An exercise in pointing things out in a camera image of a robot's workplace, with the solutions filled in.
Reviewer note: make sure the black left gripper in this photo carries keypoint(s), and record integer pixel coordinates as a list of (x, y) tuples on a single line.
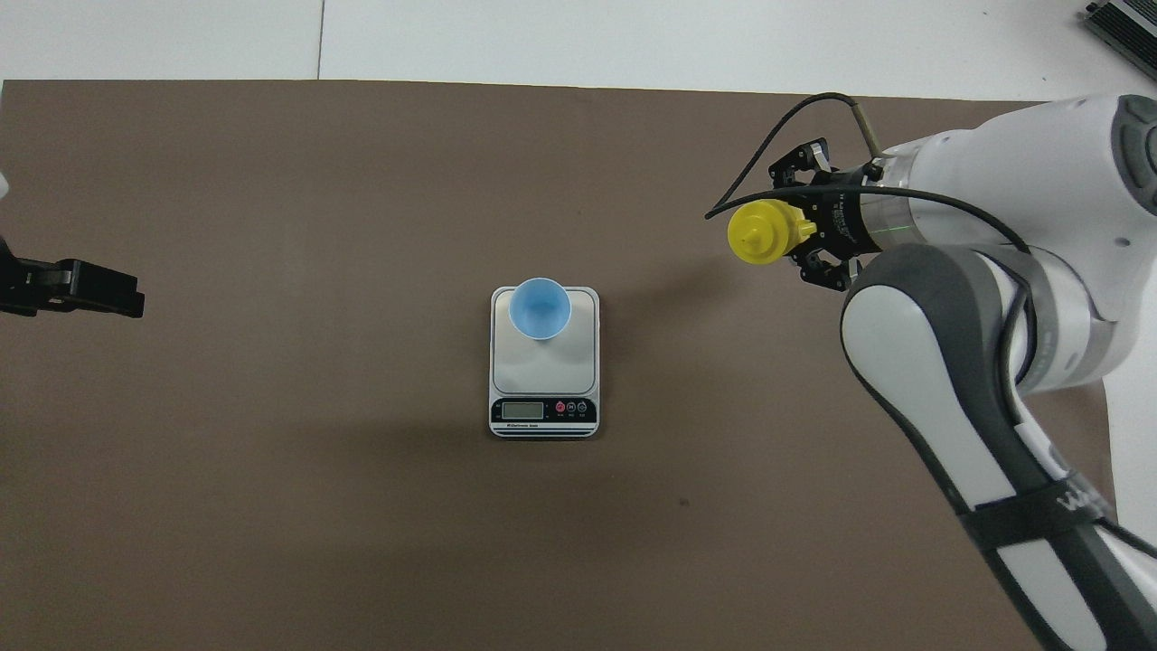
[(9, 289)]

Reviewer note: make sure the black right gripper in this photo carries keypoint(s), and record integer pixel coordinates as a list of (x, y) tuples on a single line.
[(841, 226)]

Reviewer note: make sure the yellow squeeze bottle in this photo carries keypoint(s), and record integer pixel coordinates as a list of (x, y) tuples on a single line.
[(764, 233)]

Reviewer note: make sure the light blue plastic cup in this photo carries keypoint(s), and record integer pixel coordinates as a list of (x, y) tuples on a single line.
[(540, 307)]

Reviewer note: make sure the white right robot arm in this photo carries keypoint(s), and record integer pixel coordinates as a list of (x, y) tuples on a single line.
[(994, 172)]

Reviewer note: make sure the silver digital kitchen scale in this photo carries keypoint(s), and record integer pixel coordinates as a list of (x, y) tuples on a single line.
[(542, 380)]

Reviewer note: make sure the brown paper mat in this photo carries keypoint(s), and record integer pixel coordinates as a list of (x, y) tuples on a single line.
[(271, 542)]

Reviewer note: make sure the grey metal device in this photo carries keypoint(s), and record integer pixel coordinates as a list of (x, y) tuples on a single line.
[(1130, 23)]

